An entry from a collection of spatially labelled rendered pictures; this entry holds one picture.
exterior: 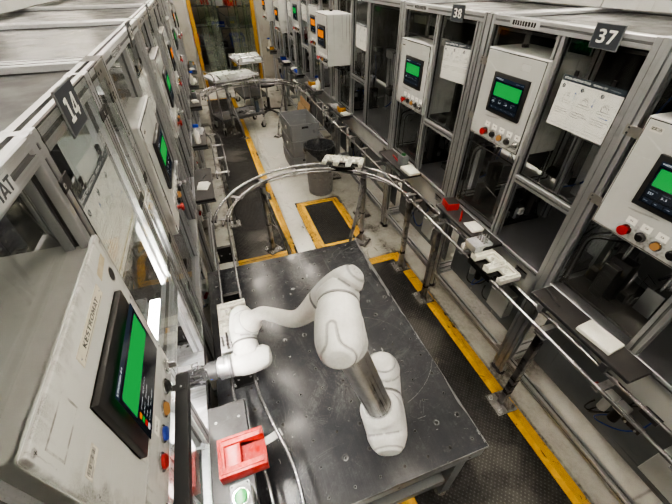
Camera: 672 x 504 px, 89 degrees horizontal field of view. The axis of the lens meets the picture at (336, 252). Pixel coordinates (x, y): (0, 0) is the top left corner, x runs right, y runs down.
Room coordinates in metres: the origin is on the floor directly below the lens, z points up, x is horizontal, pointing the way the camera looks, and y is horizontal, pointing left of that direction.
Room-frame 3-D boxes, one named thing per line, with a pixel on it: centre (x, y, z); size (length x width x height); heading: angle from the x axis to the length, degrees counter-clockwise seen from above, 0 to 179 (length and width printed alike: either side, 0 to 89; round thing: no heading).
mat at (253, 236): (5.30, 1.59, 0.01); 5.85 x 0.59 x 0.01; 19
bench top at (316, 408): (1.11, 0.11, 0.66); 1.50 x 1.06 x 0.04; 19
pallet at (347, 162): (2.92, -0.07, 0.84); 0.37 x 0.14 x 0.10; 77
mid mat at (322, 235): (3.21, 0.08, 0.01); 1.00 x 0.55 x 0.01; 19
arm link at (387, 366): (0.80, -0.19, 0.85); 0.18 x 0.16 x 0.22; 0
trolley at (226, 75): (6.26, 1.70, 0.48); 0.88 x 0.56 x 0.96; 127
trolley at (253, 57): (7.60, 1.73, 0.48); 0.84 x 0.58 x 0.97; 27
